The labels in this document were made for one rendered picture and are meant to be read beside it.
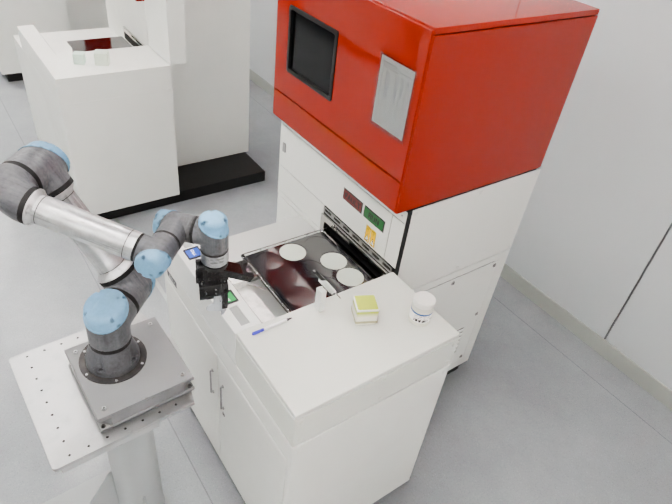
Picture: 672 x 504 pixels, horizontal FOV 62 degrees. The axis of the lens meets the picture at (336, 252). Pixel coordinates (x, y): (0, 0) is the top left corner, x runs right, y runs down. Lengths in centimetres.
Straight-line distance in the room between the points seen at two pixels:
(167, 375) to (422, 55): 116
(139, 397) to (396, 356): 75
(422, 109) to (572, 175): 171
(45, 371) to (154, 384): 36
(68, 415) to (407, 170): 122
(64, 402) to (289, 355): 66
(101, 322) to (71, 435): 33
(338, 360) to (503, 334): 181
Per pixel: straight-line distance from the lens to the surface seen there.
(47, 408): 185
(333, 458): 190
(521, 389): 314
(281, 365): 167
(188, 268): 199
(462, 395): 299
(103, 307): 166
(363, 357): 172
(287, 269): 207
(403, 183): 179
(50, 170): 163
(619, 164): 313
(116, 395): 175
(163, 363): 180
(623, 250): 323
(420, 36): 164
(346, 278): 206
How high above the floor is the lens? 224
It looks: 38 degrees down
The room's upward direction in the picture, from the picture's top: 8 degrees clockwise
